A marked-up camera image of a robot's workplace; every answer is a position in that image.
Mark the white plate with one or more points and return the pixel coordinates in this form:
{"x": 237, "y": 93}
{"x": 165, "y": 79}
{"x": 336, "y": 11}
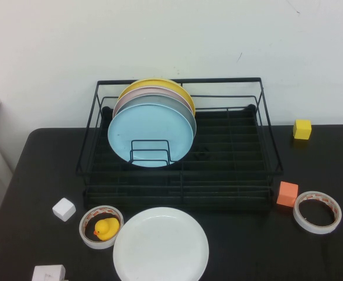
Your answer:
{"x": 159, "y": 246}

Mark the light blue plate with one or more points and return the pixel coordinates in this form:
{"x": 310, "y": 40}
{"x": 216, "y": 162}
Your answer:
{"x": 148, "y": 126}

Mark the grey plate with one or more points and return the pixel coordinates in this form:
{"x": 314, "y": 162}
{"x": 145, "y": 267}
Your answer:
{"x": 171, "y": 102}

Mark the pink plate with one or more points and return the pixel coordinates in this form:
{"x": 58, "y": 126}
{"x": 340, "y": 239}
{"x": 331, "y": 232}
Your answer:
{"x": 148, "y": 91}

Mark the yellow plate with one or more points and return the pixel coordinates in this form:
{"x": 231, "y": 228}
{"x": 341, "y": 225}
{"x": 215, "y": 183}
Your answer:
{"x": 159, "y": 83}

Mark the black plastic drip tray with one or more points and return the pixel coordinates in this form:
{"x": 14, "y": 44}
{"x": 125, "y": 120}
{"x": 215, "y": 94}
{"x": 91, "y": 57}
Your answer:
{"x": 241, "y": 128}

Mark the yellow rubber duck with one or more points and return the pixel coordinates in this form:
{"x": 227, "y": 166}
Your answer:
{"x": 105, "y": 228}

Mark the white tape roll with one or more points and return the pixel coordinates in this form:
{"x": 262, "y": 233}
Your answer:
{"x": 98, "y": 244}
{"x": 315, "y": 229}

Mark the orange cube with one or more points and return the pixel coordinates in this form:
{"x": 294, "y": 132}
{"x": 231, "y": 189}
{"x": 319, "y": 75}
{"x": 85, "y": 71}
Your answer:
{"x": 287, "y": 194}

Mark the white cube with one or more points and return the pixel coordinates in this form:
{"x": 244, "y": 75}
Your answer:
{"x": 63, "y": 209}

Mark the yellow cube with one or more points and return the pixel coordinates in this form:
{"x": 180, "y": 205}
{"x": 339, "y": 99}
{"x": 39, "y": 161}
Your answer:
{"x": 302, "y": 130}

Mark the white rectangular block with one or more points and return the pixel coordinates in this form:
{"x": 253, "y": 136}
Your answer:
{"x": 47, "y": 273}

